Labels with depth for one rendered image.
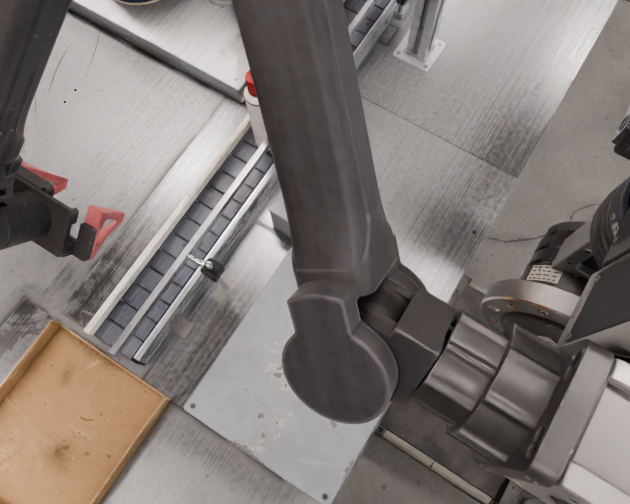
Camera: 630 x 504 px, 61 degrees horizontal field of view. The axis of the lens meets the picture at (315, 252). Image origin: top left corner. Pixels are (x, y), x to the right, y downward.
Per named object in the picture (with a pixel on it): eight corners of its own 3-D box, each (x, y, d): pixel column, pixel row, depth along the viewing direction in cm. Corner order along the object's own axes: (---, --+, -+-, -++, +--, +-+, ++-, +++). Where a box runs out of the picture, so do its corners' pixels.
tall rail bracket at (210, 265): (205, 266, 104) (184, 238, 88) (236, 285, 102) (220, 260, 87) (196, 280, 103) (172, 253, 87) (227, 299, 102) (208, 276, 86)
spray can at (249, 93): (264, 124, 108) (251, 57, 88) (286, 136, 107) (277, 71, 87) (250, 144, 106) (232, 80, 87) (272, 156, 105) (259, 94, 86)
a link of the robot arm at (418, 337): (462, 369, 32) (479, 322, 37) (319, 281, 34) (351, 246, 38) (399, 451, 37) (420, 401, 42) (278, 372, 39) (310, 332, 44)
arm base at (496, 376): (489, 471, 40) (554, 489, 28) (394, 410, 41) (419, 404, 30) (539, 371, 42) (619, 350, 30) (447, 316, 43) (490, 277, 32)
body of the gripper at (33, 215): (17, 168, 64) (-41, 177, 57) (83, 208, 62) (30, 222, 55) (9, 215, 67) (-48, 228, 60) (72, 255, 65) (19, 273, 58)
